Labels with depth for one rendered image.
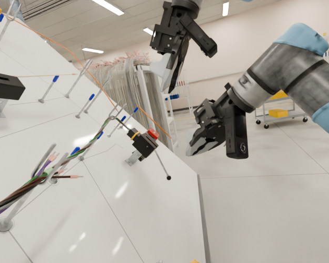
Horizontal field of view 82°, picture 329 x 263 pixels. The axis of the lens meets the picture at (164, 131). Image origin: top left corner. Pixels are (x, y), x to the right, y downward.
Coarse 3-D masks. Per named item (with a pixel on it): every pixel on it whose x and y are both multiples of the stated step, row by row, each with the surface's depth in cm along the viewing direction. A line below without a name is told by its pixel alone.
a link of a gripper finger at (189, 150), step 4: (188, 132) 51; (192, 132) 50; (188, 136) 51; (192, 136) 49; (188, 140) 51; (200, 140) 46; (204, 140) 47; (188, 144) 49; (196, 144) 47; (200, 144) 47; (188, 148) 49; (192, 148) 48; (196, 148) 49; (188, 152) 50; (192, 152) 50
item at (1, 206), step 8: (48, 160) 24; (56, 176) 23; (64, 176) 24; (72, 176) 25; (80, 176) 26; (24, 184) 20; (32, 184) 20; (16, 192) 18; (24, 192) 19; (8, 200) 17; (16, 200) 18; (0, 208) 17
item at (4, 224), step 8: (48, 152) 20; (40, 160) 20; (56, 168) 21; (32, 176) 21; (48, 176) 21; (40, 184) 21; (24, 200) 22; (16, 208) 22; (8, 216) 23; (0, 224) 23; (8, 224) 24
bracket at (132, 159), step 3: (135, 150) 54; (135, 153) 54; (138, 153) 54; (132, 156) 55; (135, 156) 54; (138, 156) 54; (126, 159) 55; (129, 159) 55; (132, 159) 55; (135, 159) 55; (126, 162) 54; (129, 162) 54; (132, 162) 55; (135, 162) 57
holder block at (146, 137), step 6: (138, 138) 52; (144, 138) 52; (150, 138) 55; (132, 144) 53; (138, 144) 52; (144, 144) 52; (150, 144) 52; (156, 144) 55; (138, 150) 53; (144, 150) 52; (150, 150) 52; (144, 156) 52
